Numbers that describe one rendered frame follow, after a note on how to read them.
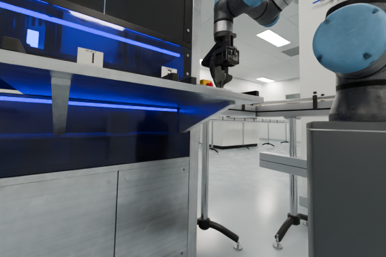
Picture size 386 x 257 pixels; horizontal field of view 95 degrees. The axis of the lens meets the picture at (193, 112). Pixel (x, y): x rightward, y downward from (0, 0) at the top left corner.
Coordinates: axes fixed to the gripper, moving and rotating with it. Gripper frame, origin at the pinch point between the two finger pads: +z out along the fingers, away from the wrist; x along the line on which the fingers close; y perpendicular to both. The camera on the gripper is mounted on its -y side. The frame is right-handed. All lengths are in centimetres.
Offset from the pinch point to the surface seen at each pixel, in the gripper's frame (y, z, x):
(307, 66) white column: -22, -44, 143
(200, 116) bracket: -10.5, 10.9, -0.5
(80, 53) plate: -27, -11, -44
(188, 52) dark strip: -27.6, -24.1, 4.0
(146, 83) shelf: 12.5, 5.4, -34.1
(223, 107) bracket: 3.4, 7.7, -0.5
